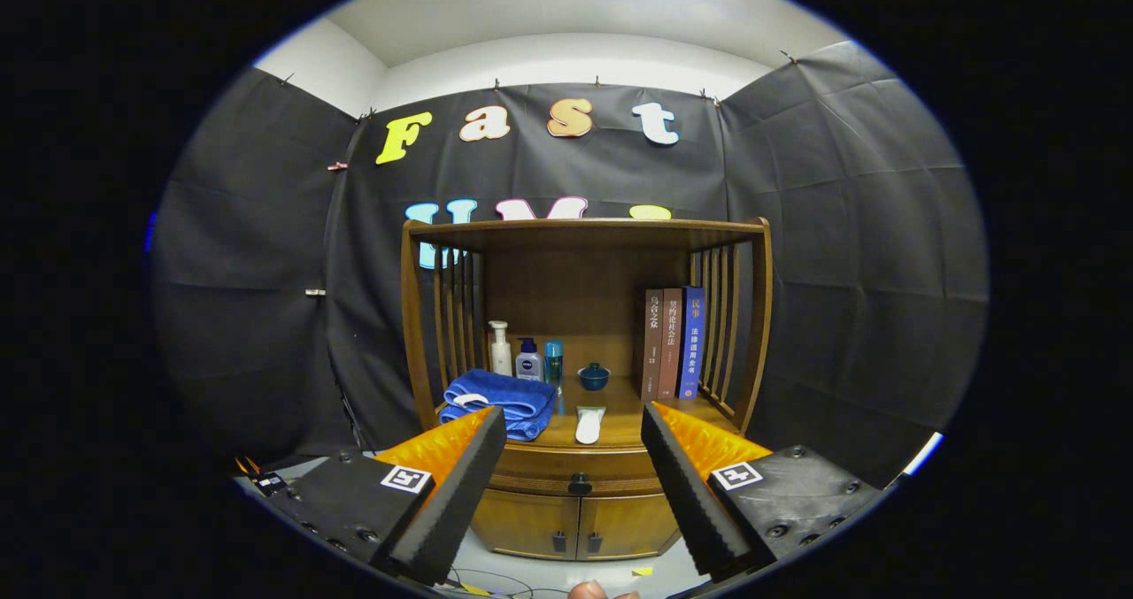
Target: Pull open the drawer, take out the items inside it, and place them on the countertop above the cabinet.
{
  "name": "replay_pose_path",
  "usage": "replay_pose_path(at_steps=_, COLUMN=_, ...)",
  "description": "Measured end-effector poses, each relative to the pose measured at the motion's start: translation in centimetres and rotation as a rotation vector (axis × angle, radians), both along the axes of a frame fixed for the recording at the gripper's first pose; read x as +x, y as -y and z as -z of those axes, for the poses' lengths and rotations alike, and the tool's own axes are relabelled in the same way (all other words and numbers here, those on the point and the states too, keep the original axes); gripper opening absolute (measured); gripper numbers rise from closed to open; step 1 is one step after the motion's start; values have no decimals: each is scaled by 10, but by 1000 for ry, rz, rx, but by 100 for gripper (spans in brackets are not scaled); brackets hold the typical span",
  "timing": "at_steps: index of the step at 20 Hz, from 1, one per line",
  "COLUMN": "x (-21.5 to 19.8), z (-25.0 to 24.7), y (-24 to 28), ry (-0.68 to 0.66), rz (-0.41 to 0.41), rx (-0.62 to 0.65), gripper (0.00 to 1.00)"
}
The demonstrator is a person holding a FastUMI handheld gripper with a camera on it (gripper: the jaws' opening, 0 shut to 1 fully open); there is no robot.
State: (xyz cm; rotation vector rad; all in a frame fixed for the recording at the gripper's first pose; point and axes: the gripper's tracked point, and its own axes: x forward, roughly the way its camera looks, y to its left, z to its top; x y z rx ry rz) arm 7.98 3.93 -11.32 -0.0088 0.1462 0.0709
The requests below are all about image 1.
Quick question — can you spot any white pump bottle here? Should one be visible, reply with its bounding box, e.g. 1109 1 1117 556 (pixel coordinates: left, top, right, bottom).
489 320 513 377

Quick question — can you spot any black floor cable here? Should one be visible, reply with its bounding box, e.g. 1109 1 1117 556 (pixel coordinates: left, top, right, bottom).
447 566 567 599

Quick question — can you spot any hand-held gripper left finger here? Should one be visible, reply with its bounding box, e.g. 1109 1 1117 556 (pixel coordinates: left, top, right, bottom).
266 406 508 587

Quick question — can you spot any blue folded towel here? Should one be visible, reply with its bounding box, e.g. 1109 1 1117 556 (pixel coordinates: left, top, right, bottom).
438 368 558 442

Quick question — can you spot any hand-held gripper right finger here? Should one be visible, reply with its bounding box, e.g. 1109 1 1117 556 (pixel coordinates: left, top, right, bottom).
639 402 886 582

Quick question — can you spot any dark brown book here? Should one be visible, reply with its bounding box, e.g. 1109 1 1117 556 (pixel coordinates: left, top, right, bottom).
639 289 665 403

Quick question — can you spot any wooden cabinet door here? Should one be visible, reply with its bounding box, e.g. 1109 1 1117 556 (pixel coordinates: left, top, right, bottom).
469 490 582 562
577 493 681 561

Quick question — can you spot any wooden cabinet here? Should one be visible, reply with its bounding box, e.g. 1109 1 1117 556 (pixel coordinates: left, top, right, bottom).
400 217 774 562

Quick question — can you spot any black backdrop cloth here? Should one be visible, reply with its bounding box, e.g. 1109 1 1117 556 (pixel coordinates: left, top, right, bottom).
149 40 990 485

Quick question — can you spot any blue book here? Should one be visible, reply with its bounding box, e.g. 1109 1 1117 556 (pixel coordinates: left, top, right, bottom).
678 286 706 400

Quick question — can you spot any black device with wires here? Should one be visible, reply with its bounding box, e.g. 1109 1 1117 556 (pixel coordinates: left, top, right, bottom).
234 457 286 497

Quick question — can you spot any wooden drawer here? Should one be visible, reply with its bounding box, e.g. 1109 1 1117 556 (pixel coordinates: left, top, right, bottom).
485 444 660 498

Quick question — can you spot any wooden countertop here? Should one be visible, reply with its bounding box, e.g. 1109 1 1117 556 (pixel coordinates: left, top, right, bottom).
438 376 740 451

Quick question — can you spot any reddish brown book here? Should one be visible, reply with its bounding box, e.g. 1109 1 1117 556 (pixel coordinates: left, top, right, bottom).
658 288 684 401

